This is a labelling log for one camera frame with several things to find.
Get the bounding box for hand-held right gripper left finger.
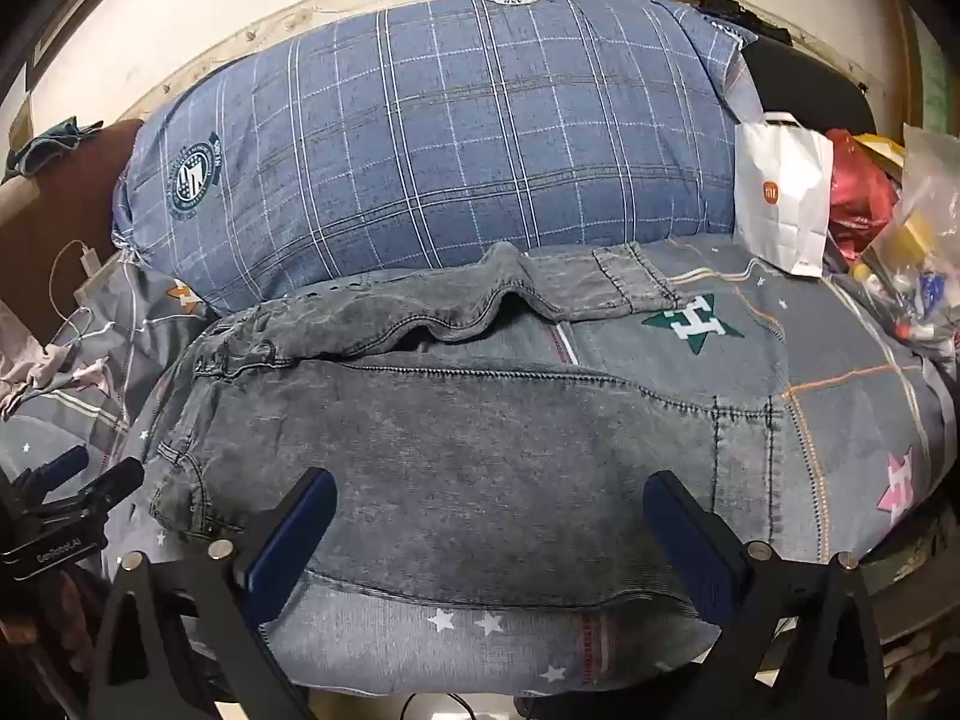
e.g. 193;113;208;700
71;467;337;720

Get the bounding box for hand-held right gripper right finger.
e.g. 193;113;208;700
643;469;897;720

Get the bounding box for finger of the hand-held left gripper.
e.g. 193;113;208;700
11;444;91;500
30;456;146;533

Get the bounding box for grey denim pants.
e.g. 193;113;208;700
146;242;796;608

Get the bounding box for pink floral cloth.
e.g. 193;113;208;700
0;341;113;421

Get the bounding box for grey printed bedsheet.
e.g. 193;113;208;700
0;236;947;695

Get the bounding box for brown wooden headboard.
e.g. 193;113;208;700
0;118;145;346

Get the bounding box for dark green cloth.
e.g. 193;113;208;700
2;117;104;185

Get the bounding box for white paper bag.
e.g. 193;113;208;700
733;112;835;277

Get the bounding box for clear plastic bag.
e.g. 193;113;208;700
855;124;960;361

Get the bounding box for red plastic bag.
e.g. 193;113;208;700
825;129;899;256

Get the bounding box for black chair back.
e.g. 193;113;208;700
739;37;878;137

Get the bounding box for white charging cable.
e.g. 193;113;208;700
49;240;113;361

